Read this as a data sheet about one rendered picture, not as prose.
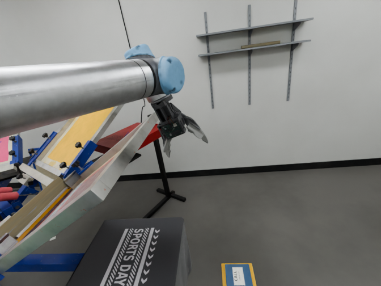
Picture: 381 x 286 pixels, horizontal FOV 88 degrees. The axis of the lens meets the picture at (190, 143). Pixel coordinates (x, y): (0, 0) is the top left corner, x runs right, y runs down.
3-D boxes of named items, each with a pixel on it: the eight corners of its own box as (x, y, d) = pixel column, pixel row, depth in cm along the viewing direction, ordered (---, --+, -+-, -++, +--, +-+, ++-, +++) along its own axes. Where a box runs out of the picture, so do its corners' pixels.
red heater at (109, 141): (139, 130, 245) (136, 121, 240) (167, 134, 219) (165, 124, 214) (94, 152, 201) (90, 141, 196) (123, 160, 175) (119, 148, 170)
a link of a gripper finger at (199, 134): (207, 149, 63) (182, 135, 62) (207, 141, 68) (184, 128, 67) (212, 142, 62) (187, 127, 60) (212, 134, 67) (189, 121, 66)
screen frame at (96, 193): (159, 117, 96) (154, 112, 95) (103, 200, 44) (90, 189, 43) (67, 193, 122) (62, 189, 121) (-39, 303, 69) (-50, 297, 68)
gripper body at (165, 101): (164, 143, 61) (145, 108, 57) (169, 133, 69) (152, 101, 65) (187, 134, 59) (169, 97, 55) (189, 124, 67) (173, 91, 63)
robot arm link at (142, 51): (115, 57, 54) (136, 50, 60) (135, 94, 58) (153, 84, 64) (131, 45, 49) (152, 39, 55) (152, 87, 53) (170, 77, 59)
